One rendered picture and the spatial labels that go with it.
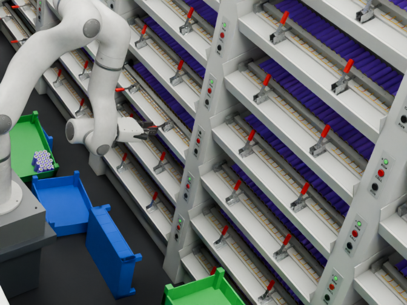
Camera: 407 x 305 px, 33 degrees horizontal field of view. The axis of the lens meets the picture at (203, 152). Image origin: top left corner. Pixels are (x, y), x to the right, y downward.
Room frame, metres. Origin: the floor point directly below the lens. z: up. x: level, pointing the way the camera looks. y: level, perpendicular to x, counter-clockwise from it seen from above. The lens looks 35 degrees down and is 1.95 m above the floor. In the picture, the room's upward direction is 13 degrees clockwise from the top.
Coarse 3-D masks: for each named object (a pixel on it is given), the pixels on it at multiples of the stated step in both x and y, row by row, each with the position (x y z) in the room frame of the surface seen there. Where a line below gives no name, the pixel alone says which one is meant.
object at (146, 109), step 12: (132, 60) 2.45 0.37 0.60; (120, 84) 2.34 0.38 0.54; (132, 84) 2.34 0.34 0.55; (132, 96) 2.27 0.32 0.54; (144, 108) 2.20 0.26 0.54; (156, 108) 2.20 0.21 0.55; (168, 108) 2.20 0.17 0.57; (156, 120) 2.14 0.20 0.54; (168, 132) 2.08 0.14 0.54; (168, 144) 2.05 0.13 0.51; (180, 144) 2.02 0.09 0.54; (180, 156) 1.98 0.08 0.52
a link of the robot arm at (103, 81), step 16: (96, 64) 1.89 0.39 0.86; (96, 80) 1.87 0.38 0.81; (112, 80) 1.88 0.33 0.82; (96, 96) 1.86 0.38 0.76; (112, 96) 1.89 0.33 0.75; (96, 112) 1.83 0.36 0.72; (112, 112) 1.86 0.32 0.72; (96, 128) 1.81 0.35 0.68; (112, 128) 1.83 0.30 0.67; (96, 144) 1.80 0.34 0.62
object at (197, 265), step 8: (200, 240) 1.92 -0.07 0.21; (184, 248) 1.87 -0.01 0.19; (192, 248) 1.90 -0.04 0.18; (200, 248) 1.90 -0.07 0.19; (184, 256) 1.88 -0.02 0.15; (192, 256) 1.88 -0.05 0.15; (200, 256) 1.88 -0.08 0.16; (208, 256) 1.86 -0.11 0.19; (184, 264) 1.85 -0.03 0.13; (192, 264) 1.85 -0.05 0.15; (200, 264) 1.85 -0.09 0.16; (208, 264) 1.85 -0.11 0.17; (216, 264) 1.83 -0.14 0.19; (192, 272) 1.81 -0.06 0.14; (200, 272) 1.81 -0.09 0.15; (208, 272) 1.81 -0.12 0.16; (232, 280) 1.78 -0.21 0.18; (240, 296) 1.70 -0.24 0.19; (248, 304) 1.67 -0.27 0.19
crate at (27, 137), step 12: (24, 120) 2.52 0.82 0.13; (36, 120) 2.52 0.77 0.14; (12, 132) 2.45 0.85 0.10; (24, 132) 2.48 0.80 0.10; (36, 132) 2.50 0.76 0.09; (12, 144) 2.39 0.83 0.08; (24, 144) 2.42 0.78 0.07; (36, 144) 2.44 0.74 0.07; (12, 156) 2.34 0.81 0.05; (24, 156) 2.36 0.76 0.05; (12, 168) 2.29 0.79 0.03; (24, 168) 2.31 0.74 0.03; (24, 180) 2.25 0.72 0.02
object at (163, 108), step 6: (126, 66) 2.42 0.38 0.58; (132, 72) 2.38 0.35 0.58; (138, 78) 2.34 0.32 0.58; (144, 84) 2.31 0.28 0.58; (144, 90) 2.29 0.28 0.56; (150, 90) 2.27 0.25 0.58; (144, 96) 2.26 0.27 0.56; (150, 96) 2.25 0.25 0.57; (156, 96) 2.24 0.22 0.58; (156, 102) 2.21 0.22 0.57; (162, 102) 2.20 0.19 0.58; (162, 108) 2.17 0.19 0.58; (168, 114) 2.14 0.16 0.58; (174, 120) 2.11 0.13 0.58; (180, 126) 2.08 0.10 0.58; (186, 132) 2.05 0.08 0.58
